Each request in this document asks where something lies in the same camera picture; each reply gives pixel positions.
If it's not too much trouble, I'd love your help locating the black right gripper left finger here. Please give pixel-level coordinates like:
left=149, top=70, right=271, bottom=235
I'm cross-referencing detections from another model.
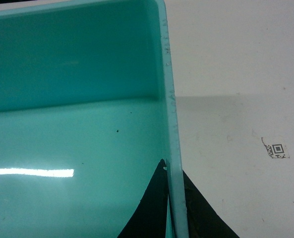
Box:
left=118, top=159, right=172, bottom=238

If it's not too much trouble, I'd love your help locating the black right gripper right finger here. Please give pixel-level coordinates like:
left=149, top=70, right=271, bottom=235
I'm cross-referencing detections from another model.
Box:
left=183, top=173, right=238, bottom=238

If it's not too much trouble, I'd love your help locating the turquoise plastic bin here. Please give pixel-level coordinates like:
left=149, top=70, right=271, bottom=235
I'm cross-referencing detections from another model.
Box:
left=0, top=0, right=189, bottom=238

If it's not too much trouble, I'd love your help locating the torn QR code sticker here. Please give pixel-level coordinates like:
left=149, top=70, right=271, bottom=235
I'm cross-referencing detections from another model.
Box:
left=261, top=136, right=290, bottom=159

